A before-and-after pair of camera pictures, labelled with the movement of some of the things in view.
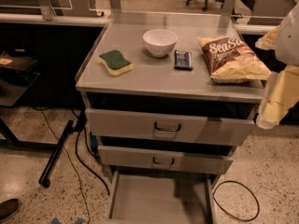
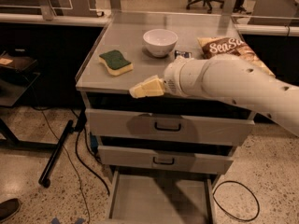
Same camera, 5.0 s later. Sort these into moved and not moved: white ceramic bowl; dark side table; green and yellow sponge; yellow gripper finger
Moved: yellow gripper finger
Not moved: green and yellow sponge; dark side table; white ceramic bowl
